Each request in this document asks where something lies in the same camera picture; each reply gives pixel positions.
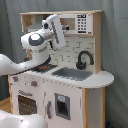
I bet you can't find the black toy stovetop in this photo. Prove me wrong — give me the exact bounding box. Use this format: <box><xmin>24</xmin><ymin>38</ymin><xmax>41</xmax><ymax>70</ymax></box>
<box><xmin>29</xmin><ymin>64</ymin><xmax>58</xmax><ymax>73</ymax></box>

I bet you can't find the grey range hood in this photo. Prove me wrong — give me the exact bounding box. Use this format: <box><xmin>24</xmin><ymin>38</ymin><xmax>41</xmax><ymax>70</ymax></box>
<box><xmin>25</xmin><ymin>15</ymin><xmax>43</xmax><ymax>32</ymax></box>

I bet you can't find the grey toy sink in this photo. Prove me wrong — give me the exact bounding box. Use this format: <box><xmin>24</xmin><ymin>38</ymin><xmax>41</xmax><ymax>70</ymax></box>
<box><xmin>52</xmin><ymin>67</ymin><xmax>92</xmax><ymax>81</ymax></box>

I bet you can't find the red stove knob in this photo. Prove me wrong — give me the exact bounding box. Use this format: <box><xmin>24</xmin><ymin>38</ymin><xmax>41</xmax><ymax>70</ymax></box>
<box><xmin>31</xmin><ymin>81</ymin><xmax>37</xmax><ymax>87</ymax></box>
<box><xmin>13</xmin><ymin>76</ymin><xmax>18</xmax><ymax>82</ymax></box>

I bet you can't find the grey fridge door handle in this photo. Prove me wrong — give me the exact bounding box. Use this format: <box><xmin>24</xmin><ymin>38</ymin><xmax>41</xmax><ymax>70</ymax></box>
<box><xmin>47</xmin><ymin>101</ymin><xmax>51</xmax><ymax>119</ymax></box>

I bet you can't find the white toy microwave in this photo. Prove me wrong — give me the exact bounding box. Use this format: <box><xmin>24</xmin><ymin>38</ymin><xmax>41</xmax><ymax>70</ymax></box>
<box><xmin>59</xmin><ymin>14</ymin><xmax>92</xmax><ymax>34</ymax></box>

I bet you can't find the wooden toy kitchen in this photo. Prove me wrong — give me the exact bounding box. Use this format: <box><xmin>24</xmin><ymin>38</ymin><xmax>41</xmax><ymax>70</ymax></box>
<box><xmin>9</xmin><ymin>10</ymin><xmax>114</xmax><ymax>128</ymax></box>

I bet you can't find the grey ice dispenser panel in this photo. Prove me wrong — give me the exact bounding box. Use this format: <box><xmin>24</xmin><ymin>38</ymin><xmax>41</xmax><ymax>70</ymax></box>
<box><xmin>54</xmin><ymin>93</ymin><xmax>71</xmax><ymax>120</ymax></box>

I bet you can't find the left red stove knob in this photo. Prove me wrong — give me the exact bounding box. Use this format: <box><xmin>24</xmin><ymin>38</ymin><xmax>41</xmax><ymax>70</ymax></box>
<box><xmin>13</xmin><ymin>76</ymin><xmax>18</xmax><ymax>82</ymax></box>

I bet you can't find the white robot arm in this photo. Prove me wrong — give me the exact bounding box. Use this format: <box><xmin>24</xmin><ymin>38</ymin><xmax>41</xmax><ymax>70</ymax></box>
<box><xmin>0</xmin><ymin>14</ymin><xmax>65</xmax><ymax>128</ymax></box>

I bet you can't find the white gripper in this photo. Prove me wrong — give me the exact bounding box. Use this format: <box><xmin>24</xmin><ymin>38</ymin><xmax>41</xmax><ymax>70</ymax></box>
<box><xmin>43</xmin><ymin>14</ymin><xmax>65</xmax><ymax>50</ymax></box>

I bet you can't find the black toy faucet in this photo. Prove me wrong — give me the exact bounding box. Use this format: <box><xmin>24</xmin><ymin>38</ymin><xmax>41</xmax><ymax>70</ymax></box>
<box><xmin>76</xmin><ymin>50</ymin><xmax>94</xmax><ymax>70</ymax></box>

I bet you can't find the right red stove knob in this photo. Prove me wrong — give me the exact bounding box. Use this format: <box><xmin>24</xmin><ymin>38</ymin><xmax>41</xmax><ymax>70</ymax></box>
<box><xmin>31</xmin><ymin>81</ymin><xmax>37</xmax><ymax>87</ymax></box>

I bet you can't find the toy oven door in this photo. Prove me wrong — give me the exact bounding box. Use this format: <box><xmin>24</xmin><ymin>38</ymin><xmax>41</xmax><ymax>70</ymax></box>
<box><xmin>18</xmin><ymin>90</ymin><xmax>37</xmax><ymax>115</ymax></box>

